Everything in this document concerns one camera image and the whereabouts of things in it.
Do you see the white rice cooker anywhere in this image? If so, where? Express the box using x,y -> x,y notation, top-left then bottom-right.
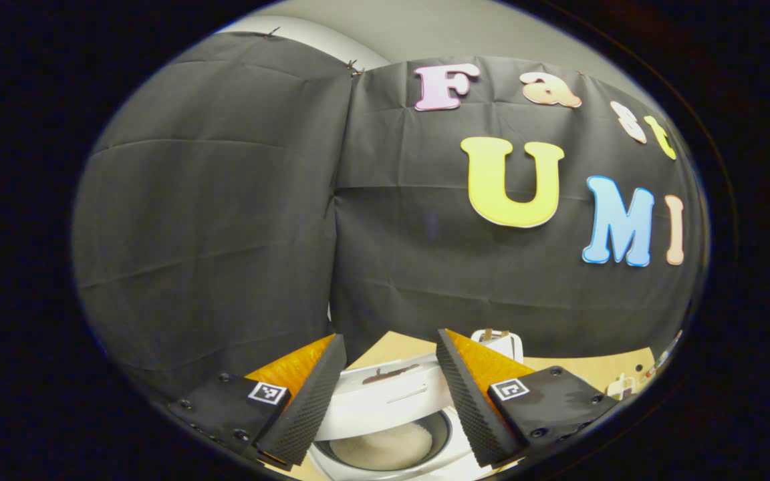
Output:
308,354 -> 493,481

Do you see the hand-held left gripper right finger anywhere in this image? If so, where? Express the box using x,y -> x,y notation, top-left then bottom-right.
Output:
435,327 -> 620,468

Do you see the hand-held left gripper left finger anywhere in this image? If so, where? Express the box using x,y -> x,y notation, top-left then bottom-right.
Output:
168,334 -> 348,468

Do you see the white divided bean dish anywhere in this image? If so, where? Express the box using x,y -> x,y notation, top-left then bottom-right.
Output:
606,374 -> 637,400

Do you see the white toaster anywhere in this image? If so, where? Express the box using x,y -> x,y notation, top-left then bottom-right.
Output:
471,327 -> 525,365

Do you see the black backdrop cloth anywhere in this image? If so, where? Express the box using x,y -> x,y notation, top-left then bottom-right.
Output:
71,30 -> 707,395

